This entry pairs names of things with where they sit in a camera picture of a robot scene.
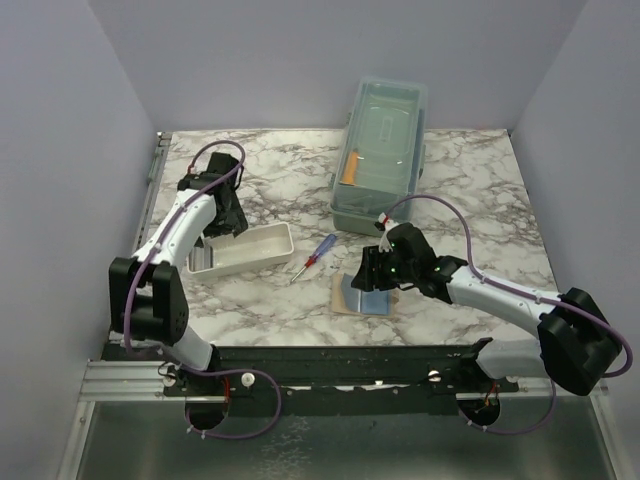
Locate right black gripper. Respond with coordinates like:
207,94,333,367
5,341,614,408
351,245,417,292

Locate white rectangular plastic tray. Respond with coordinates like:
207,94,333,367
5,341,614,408
187,222,295,282

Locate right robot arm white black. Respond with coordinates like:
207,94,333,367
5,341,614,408
351,223,623,396

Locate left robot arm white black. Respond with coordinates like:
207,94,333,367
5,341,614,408
108,152,248,395

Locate stack of cards in tray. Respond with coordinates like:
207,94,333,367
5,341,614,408
188,246,214,272

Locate blue red screwdriver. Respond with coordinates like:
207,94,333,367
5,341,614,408
289,234,337,284

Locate translucent green plastic toolbox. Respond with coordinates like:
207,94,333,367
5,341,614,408
329,77,428,236

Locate orange tool inside toolbox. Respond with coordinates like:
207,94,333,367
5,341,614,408
340,150,359,185

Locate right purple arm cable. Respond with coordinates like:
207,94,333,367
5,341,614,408
379,194,630,436

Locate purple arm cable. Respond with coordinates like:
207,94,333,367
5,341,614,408
122,141,284,442
379,194,630,436

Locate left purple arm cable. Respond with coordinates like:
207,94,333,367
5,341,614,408
122,141,284,442

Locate aluminium frame rail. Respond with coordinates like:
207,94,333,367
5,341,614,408
54,130,174,480

